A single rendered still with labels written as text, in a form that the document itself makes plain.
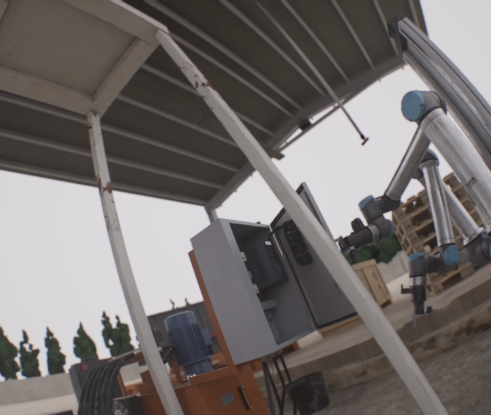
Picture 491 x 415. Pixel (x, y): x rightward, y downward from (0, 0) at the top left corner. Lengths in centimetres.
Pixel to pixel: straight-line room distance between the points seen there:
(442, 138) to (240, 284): 93
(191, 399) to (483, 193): 151
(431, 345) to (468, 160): 174
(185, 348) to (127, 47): 187
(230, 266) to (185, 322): 77
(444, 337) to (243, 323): 171
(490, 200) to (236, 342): 108
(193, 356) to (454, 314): 188
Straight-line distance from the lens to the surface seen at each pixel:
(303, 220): 101
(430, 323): 258
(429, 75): 184
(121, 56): 210
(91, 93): 227
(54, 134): 606
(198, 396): 160
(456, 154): 113
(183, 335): 196
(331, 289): 138
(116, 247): 170
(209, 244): 137
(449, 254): 154
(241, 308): 127
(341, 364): 282
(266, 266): 150
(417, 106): 118
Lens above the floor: 73
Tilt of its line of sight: 23 degrees up
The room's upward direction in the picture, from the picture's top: 23 degrees counter-clockwise
